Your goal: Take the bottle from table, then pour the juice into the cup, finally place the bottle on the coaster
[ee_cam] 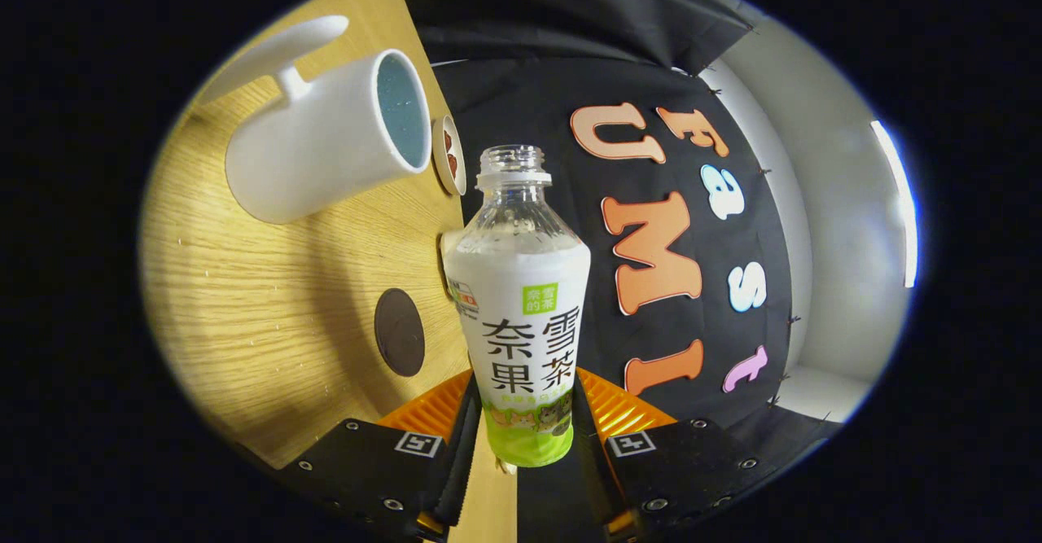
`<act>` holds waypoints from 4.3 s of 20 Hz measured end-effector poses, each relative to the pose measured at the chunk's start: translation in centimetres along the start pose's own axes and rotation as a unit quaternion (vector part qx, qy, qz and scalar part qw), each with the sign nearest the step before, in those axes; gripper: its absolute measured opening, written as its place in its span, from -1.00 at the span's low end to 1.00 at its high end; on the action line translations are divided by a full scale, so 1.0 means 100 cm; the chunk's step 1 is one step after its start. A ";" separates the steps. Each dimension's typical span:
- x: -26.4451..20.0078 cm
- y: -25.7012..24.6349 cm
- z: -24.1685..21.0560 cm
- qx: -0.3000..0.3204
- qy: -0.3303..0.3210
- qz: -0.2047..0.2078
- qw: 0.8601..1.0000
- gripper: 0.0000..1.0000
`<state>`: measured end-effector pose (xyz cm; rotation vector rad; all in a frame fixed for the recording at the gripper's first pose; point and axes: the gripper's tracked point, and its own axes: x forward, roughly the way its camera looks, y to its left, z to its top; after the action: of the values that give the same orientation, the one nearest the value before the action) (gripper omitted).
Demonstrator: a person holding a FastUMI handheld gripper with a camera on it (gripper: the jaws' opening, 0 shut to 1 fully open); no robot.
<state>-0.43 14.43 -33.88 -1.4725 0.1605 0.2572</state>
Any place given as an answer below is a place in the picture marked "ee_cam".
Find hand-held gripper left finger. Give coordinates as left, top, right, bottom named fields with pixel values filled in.
left=273, top=368, right=483, bottom=543

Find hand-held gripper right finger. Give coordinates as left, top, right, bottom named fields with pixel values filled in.
left=572, top=366, right=803, bottom=543

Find clear juice bottle white label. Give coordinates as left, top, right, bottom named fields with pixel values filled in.
left=440, top=144, right=593, bottom=469

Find dark brown round coaster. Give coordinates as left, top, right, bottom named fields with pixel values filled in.
left=374, top=287, right=427, bottom=379

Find white cup with handle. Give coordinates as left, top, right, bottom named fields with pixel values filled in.
left=198, top=14, right=433, bottom=226

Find wooden table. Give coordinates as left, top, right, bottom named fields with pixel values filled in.
left=138, top=0, right=522, bottom=543

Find white oval plate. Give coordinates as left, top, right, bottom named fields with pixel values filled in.
left=431, top=115, right=467, bottom=197

